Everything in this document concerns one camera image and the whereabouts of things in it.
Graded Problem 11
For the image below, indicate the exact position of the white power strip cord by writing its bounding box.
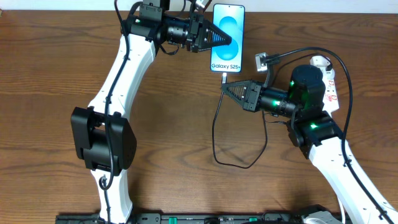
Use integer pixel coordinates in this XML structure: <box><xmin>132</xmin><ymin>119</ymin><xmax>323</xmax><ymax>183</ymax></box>
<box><xmin>336</xmin><ymin>197</ymin><xmax>346</xmax><ymax>224</ymax></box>

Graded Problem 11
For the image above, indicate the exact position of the white USB charger plug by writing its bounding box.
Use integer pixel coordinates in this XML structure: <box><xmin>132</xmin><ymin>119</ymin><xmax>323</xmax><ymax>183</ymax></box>
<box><xmin>320</xmin><ymin>67</ymin><xmax>335</xmax><ymax>82</ymax></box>

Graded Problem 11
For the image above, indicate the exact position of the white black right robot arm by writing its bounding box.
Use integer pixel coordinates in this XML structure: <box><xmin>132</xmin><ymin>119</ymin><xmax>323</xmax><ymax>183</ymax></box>
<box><xmin>221</xmin><ymin>65</ymin><xmax>397</xmax><ymax>223</ymax></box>

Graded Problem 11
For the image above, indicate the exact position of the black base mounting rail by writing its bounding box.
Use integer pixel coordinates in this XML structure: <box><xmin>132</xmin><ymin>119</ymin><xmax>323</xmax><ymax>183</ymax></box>
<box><xmin>55</xmin><ymin>212</ymin><xmax>343</xmax><ymax>224</ymax></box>

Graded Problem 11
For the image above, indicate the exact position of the blue screen smartphone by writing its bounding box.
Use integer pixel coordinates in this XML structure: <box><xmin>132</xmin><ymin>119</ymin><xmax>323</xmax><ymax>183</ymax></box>
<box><xmin>210</xmin><ymin>4</ymin><xmax>245</xmax><ymax>73</ymax></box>

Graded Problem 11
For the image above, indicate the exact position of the white power strip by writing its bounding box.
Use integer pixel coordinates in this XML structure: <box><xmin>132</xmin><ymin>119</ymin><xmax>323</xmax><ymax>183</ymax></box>
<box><xmin>310</xmin><ymin>55</ymin><xmax>339</xmax><ymax>115</ymax></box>

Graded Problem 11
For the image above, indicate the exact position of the black USB charging cable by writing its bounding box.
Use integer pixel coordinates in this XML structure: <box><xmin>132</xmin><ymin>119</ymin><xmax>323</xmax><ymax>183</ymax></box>
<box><xmin>211</xmin><ymin>53</ymin><xmax>333</xmax><ymax>170</ymax></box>

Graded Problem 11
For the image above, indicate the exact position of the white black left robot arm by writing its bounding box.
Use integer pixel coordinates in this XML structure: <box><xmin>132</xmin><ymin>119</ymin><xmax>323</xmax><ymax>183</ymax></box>
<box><xmin>70</xmin><ymin>0</ymin><xmax>232</xmax><ymax>223</ymax></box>

